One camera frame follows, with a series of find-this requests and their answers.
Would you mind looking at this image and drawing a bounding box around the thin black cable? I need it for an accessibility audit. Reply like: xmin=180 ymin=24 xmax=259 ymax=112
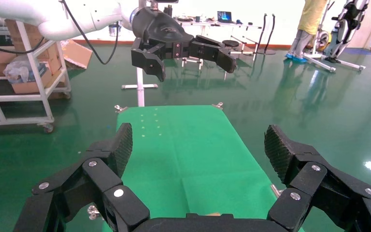
xmin=0 ymin=37 xmax=45 ymax=55

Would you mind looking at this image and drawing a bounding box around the white background table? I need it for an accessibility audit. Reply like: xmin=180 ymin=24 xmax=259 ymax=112
xmin=172 ymin=17 xmax=263 ymax=70

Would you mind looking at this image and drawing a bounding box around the black curved pole stand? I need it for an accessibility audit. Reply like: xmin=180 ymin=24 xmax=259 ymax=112
xmin=256 ymin=13 xmax=276 ymax=56

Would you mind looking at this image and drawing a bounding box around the open laptop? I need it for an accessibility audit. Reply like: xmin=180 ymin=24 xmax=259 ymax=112
xmin=216 ymin=10 xmax=234 ymax=24

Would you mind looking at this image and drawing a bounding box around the clear plastic bag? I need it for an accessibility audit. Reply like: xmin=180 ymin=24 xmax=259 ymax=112
xmin=3 ymin=54 xmax=47 ymax=85

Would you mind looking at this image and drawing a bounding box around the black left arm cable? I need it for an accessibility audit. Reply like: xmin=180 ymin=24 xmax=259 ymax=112
xmin=60 ymin=0 xmax=120 ymax=65

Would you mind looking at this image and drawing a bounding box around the white floor stand frame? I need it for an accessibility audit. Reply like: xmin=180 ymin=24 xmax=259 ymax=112
xmin=302 ymin=51 xmax=366 ymax=73

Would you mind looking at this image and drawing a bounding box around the white metal shelf cart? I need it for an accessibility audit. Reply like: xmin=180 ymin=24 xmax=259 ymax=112
xmin=0 ymin=20 xmax=72 ymax=133

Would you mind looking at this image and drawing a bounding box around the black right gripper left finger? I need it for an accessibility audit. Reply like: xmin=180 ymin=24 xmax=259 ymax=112
xmin=13 ymin=122 xmax=151 ymax=232

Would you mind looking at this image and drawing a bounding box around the black round stool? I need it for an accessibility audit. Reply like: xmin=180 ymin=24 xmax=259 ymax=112
xmin=222 ymin=40 xmax=240 ymax=55

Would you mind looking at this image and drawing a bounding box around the white T-base pole stand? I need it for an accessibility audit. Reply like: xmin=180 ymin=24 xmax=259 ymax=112
xmin=121 ymin=0 xmax=159 ymax=108

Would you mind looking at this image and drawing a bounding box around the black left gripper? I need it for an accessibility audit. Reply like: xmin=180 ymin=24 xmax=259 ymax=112
xmin=130 ymin=7 xmax=238 ymax=83

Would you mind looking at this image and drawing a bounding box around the brown cardboard storage box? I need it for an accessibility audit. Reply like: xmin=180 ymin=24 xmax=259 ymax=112
xmin=11 ymin=65 xmax=53 ymax=94
xmin=38 ymin=43 xmax=62 ymax=75
xmin=4 ymin=18 xmax=47 ymax=52
xmin=0 ymin=47 xmax=17 ymax=73

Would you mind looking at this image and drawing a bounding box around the open flattened cardboard box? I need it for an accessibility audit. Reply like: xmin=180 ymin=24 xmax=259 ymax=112
xmin=60 ymin=39 xmax=93 ymax=71

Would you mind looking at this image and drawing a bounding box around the person in yellow shirt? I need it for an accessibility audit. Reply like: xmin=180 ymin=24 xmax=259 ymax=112
xmin=285 ymin=0 xmax=328 ymax=64

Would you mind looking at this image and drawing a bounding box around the green tablecloth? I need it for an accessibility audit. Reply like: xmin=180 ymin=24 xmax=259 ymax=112
xmin=102 ymin=105 xmax=304 ymax=232

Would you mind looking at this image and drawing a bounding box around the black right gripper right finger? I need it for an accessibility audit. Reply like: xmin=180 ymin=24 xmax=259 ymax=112
xmin=264 ymin=124 xmax=371 ymax=232

